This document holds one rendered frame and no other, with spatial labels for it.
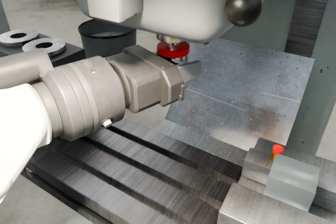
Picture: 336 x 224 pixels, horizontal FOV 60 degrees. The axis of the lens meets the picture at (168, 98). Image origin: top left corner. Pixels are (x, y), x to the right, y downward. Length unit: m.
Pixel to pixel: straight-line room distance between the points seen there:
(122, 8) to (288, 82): 0.54
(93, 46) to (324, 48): 1.87
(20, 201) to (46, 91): 1.68
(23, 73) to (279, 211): 0.36
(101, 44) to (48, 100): 1.99
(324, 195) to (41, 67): 0.42
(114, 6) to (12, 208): 1.77
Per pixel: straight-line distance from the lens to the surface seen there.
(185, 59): 0.41
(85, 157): 0.66
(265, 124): 0.76
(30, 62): 0.35
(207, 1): 0.28
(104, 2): 0.29
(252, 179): 0.52
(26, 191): 2.03
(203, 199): 0.59
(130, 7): 0.30
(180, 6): 0.29
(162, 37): 0.40
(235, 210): 0.43
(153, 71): 0.37
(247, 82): 0.77
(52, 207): 1.90
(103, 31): 2.74
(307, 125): 0.85
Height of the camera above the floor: 1.43
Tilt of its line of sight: 33 degrees down
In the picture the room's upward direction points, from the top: straight up
